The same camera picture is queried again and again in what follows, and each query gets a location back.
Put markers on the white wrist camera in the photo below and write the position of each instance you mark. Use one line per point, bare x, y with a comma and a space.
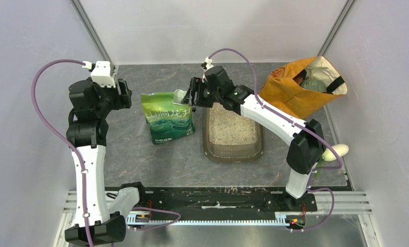
101, 73
207, 64

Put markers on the brown translucent litter box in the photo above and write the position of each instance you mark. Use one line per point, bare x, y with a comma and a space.
229, 137

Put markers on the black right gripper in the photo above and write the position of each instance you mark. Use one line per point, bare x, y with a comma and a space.
196, 85

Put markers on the orange paper tote bag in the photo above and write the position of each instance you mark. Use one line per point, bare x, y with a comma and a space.
282, 87

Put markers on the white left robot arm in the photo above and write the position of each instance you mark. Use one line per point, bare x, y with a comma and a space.
96, 221

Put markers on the green knitted ball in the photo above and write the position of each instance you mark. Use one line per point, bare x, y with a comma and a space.
313, 85

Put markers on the aluminium front frame rail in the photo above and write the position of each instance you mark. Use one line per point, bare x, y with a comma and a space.
345, 202

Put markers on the white toy radish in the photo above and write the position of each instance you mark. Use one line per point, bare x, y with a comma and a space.
328, 156

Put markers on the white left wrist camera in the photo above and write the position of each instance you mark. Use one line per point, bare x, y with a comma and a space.
101, 73

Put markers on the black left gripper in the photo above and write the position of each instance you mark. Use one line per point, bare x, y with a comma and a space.
123, 100

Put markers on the white toothed cable strip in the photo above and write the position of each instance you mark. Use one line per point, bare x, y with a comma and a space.
280, 220

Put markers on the aluminium frame post right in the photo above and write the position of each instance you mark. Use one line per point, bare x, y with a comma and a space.
347, 7

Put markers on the aluminium frame post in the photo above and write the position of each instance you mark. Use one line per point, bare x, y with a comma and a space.
91, 31
347, 7

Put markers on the green cat litter bag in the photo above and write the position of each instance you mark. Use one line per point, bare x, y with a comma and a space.
166, 119

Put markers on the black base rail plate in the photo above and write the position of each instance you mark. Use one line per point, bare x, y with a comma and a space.
224, 203

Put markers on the aluminium frame post left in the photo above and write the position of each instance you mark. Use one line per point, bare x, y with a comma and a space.
91, 31

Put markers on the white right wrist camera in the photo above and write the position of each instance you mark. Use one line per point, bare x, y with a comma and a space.
207, 64

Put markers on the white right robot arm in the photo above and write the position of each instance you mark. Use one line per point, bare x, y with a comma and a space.
303, 138

